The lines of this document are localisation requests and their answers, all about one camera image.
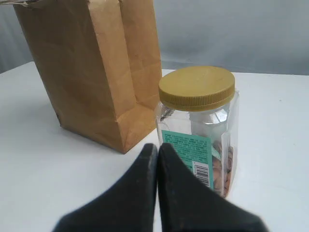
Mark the white background curtain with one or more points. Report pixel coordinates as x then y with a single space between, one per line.
261 36

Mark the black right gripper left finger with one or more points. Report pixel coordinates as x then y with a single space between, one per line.
127 206

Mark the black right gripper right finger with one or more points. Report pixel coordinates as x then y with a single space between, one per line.
187 205

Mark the clear jar with yellow lid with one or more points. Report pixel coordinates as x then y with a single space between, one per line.
198 114

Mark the brown paper bag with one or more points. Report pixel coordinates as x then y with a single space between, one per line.
99 62

